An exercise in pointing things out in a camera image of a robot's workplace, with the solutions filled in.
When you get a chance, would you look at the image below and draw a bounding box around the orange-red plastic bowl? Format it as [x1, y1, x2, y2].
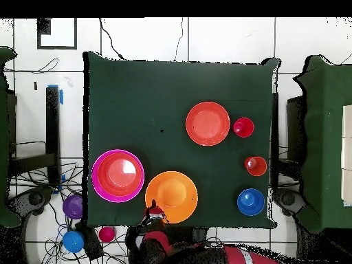
[97, 152, 143, 198]
[185, 101, 231, 147]

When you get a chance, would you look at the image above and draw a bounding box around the black power adapter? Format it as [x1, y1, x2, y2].
[76, 223, 105, 261]

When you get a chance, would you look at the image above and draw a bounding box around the small dark blue bowl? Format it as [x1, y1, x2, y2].
[236, 188, 265, 217]

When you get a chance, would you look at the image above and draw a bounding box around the large magenta plastic bowl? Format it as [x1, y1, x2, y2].
[91, 148, 146, 204]

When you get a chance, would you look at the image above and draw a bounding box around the black stand frame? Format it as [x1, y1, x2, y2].
[8, 85, 62, 186]

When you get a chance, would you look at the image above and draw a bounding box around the dark green table cloth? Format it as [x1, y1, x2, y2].
[82, 51, 281, 230]

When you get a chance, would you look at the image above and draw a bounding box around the neighbouring green cloth table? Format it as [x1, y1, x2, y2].
[0, 46, 19, 228]
[292, 54, 352, 234]

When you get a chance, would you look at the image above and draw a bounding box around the small magenta plastic bowl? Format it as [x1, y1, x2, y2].
[98, 226, 117, 243]

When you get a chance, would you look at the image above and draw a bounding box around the orange plastic cup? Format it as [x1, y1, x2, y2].
[244, 155, 268, 177]

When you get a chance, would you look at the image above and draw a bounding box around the purple plastic bowl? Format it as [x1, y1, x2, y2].
[62, 194, 84, 220]

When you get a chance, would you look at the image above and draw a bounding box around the orange plastic bowl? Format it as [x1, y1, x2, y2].
[144, 170, 199, 224]

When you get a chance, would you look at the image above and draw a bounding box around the light blue plastic bowl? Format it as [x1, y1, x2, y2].
[62, 230, 85, 254]

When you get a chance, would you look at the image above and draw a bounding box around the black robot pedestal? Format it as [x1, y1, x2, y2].
[164, 227, 208, 245]

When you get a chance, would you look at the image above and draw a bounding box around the red plastic cup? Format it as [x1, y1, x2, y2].
[232, 117, 256, 138]

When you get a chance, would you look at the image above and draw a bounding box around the black floor cable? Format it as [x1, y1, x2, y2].
[98, 18, 127, 61]

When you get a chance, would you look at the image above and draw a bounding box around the white panel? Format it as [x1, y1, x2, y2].
[340, 104, 352, 207]

